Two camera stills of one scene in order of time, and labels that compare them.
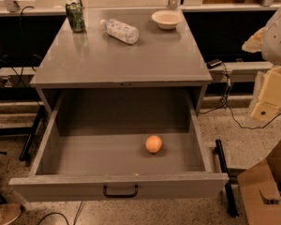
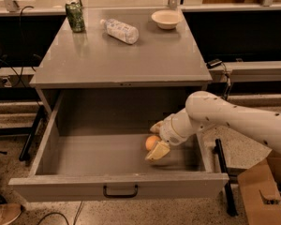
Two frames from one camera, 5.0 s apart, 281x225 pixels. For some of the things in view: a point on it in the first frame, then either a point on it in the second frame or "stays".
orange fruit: [154, 143] stays
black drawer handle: [121, 196] stays
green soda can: [76, 16] stays
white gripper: [278, 40] → [169, 130]
